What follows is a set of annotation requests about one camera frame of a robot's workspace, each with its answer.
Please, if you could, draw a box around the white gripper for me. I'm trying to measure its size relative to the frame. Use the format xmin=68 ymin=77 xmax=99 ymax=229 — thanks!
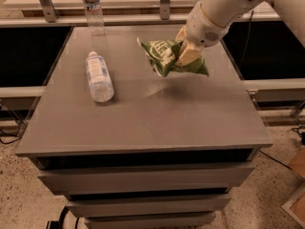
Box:
xmin=175 ymin=2 xmax=229 ymax=67

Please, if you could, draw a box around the green jalapeno chip bag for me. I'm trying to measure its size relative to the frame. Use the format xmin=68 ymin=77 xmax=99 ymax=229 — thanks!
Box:
xmin=137 ymin=39 xmax=209 ymax=77

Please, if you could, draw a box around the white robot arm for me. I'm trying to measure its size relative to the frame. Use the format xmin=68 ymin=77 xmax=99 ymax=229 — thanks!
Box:
xmin=176 ymin=0 xmax=305 ymax=67

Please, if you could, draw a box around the lying blue plastic water bottle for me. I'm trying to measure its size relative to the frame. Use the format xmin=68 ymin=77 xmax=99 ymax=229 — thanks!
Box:
xmin=85 ymin=52 xmax=114 ymax=103

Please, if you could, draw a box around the standing clear water bottle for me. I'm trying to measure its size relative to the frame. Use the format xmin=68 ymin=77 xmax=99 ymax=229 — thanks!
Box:
xmin=82 ymin=0 xmax=105 ymax=35

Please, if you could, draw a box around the grey drawer cabinet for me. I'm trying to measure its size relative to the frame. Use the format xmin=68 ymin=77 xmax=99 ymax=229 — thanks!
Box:
xmin=14 ymin=23 xmax=275 ymax=229

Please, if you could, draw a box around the top grey drawer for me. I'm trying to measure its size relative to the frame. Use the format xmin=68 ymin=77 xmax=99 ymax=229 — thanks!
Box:
xmin=38 ymin=162 xmax=254 ymax=195

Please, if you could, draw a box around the grey drawer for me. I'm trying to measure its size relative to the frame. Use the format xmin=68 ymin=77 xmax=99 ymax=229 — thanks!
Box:
xmin=67 ymin=194 xmax=231 ymax=218
xmin=38 ymin=162 xmax=254 ymax=195
xmin=85 ymin=212 xmax=215 ymax=229

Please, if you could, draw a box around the middle grey drawer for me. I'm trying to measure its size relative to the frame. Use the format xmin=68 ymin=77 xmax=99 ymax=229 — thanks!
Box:
xmin=67 ymin=194 xmax=231 ymax=218

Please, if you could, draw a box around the bottom grey drawer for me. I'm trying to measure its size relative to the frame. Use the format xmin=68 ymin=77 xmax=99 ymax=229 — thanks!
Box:
xmin=85 ymin=212 xmax=215 ymax=229

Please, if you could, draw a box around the cardboard box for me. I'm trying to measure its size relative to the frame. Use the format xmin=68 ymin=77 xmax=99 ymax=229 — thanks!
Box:
xmin=282 ymin=149 xmax=305 ymax=229

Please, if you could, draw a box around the black hanging cable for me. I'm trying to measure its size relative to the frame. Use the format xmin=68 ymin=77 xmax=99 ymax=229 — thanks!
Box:
xmin=238 ymin=10 xmax=255 ymax=69

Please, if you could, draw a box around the metal shelf frame rail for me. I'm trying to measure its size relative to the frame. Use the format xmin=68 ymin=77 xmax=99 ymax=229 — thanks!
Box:
xmin=0 ymin=0 xmax=282 ymax=29

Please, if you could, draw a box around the black floor cable right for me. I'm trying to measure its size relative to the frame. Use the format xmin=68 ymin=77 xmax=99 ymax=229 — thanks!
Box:
xmin=258 ymin=126 xmax=305 ymax=170

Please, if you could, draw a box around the black floor cable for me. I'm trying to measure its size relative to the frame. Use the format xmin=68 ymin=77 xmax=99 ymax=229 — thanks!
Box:
xmin=258 ymin=126 xmax=305 ymax=170
xmin=0 ymin=127 xmax=22 ymax=145

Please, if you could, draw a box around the black floor cable left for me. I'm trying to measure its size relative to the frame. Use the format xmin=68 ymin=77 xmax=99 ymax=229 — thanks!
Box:
xmin=0 ymin=127 xmax=22 ymax=145

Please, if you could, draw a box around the black cable under cabinet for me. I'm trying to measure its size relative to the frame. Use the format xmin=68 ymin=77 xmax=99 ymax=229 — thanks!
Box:
xmin=46 ymin=205 xmax=80 ymax=229

